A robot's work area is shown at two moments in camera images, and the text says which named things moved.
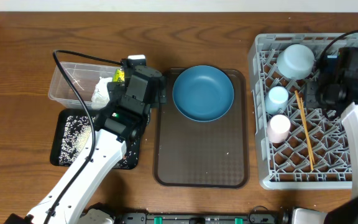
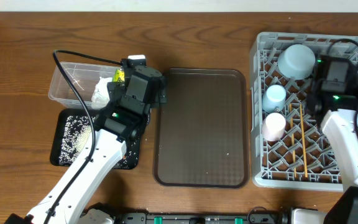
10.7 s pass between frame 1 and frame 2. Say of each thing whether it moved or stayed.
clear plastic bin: stayed
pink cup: moved
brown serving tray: stayed
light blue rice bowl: stayed
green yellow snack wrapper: stayed
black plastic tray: stayed
